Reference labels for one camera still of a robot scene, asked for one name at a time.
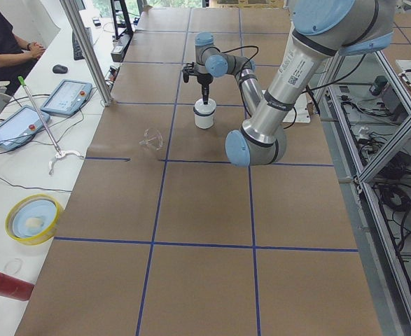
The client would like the white ceramic lid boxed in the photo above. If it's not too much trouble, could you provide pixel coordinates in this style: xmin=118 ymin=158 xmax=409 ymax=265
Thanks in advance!
xmin=193 ymin=98 xmax=216 ymax=116

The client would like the black keyboard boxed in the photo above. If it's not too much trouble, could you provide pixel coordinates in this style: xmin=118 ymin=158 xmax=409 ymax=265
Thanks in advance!
xmin=71 ymin=27 xmax=93 ymax=60

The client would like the aluminium frame rail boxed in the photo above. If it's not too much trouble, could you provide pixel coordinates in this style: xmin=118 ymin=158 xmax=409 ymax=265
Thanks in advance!
xmin=60 ymin=0 xmax=113 ymax=106

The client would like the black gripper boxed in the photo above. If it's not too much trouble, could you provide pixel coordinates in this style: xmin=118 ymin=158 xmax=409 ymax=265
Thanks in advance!
xmin=197 ymin=73 xmax=212 ymax=105

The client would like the reacher grabber stick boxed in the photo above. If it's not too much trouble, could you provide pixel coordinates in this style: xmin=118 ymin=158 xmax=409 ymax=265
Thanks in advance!
xmin=18 ymin=76 xmax=85 ymax=175

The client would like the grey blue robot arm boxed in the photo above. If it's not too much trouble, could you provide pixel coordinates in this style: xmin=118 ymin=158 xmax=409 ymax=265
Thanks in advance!
xmin=193 ymin=1 xmax=396 ymax=167

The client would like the seated person in black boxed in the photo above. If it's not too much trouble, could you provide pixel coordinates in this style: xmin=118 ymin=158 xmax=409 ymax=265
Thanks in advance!
xmin=0 ymin=12 xmax=46 ymax=96

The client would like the black computer mouse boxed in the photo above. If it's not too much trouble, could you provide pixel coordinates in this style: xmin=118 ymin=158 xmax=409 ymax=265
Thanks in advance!
xmin=52 ymin=64 xmax=68 ymax=74

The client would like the yellow rimmed bowl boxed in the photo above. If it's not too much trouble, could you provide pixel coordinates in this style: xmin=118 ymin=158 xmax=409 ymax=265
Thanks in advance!
xmin=5 ymin=194 xmax=64 ymax=246

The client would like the white enamel mug blue rim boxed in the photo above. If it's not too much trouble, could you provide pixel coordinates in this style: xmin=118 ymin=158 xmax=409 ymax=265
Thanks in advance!
xmin=194 ymin=114 xmax=214 ymax=130

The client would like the blue teach pendant near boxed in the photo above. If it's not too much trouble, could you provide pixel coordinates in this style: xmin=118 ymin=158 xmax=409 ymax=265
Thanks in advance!
xmin=0 ymin=106 xmax=43 ymax=151

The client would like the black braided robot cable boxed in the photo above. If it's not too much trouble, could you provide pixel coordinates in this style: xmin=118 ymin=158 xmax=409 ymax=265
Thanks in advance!
xmin=186 ymin=45 xmax=323 ymax=130

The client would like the blue teach pendant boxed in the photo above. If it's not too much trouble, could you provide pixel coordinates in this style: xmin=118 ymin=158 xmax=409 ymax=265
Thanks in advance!
xmin=0 ymin=106 xmax=43 ymax=151
xmin=40 ymin=79 xmax=92 ymax=116

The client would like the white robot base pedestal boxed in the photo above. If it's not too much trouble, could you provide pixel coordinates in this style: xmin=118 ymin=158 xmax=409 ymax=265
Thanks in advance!
xmin=283 ymin=94 xmax=311 ymax=123

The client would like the blue teach pendant far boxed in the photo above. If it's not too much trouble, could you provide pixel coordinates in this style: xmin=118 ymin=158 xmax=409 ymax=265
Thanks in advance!
xmin=40 ymin=79 xmax=92 ymax=116

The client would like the red cylinder tube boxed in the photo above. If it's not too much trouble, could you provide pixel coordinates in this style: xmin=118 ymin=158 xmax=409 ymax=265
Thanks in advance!
xmin=0 ymin=272 xmax=34 ymax=301

